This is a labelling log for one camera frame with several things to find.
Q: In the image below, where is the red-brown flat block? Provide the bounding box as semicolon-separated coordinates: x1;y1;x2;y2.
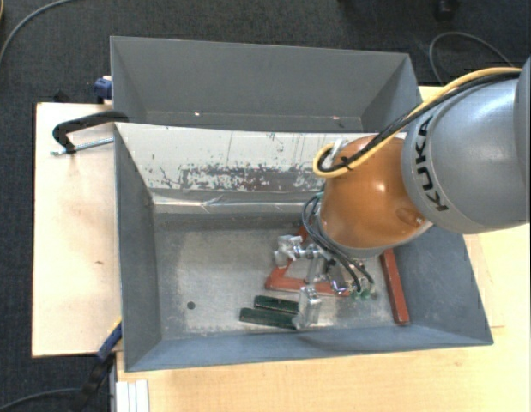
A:
267;225;311;283
379;248;411;327
264;274;350;298

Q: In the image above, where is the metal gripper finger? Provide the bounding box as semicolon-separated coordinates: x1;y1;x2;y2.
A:
292;285;323;330
272;234;310;266

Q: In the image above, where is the grey metal bin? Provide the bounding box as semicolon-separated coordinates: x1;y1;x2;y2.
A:
109;35;494;373

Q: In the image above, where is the pale wood board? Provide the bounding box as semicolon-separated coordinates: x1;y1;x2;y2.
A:
31;101;124;358

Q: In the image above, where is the dark green flat block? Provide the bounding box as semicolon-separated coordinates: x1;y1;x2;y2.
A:
238;307;298;331
253;294;301;316

